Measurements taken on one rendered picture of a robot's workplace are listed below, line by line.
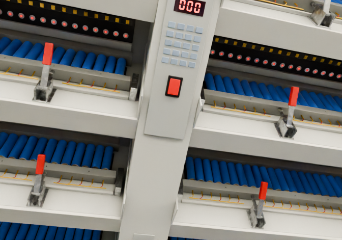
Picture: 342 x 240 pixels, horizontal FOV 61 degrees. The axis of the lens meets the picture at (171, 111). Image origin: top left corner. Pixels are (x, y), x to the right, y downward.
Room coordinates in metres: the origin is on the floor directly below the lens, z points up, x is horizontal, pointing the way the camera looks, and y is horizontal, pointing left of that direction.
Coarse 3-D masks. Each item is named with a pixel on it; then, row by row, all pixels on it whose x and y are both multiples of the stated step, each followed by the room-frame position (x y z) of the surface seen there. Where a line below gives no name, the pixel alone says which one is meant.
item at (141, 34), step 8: (136, 24) 0.65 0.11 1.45; (144, 24) 0.66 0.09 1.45; (24, 32) 0.62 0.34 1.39; (136, 32) 0.66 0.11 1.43; (144, 32) 0.66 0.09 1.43; (136, 40) 0.66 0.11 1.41; (144, 40) 0.66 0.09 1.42; (136, 48) 0.66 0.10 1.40; (144, 48) 0.66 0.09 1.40; (136, 56) 0.66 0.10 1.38; (288, 80) 0.71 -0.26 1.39; (48, 128) 0.63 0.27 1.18; (104, 136) 0.65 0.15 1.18; (120, 144) 0.66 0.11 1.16; (128, 144) 0.66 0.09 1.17; (224, 152) 0.70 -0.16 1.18; (280, 160) 0.72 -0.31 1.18
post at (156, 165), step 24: (216, 0) 0.48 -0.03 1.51; (144, 96) 0.46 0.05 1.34; (144, 120) 0.46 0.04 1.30; (192, 120) 0.48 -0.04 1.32; (144, 144) 0.46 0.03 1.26; (168, 144) 0.47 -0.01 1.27; (144, 168) 0.47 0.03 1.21; (168, 168) 0.47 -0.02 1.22; (144, 192) 0.47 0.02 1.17; (168, 192) 0.47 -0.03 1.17; (144, 216) 0.47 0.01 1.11; (168, 216) 0.48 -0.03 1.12
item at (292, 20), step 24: (240, 0) 0.53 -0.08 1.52; (264, 0) 0.54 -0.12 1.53; (288, 0) 0.56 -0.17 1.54; (312, 0) 0.57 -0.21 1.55; (336, 0) 0.65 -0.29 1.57; (216, 24) 0.49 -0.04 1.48; (240, 24) 0.49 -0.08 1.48; (264, 24) 0.49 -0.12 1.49; (288, 24) 0.50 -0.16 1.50; (312, 24) 0.51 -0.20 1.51; (336, 24) 0.55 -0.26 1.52; (288, 48) 0.51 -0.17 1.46; (312, 48) 0.52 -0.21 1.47; (336, 48) 0.52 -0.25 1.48
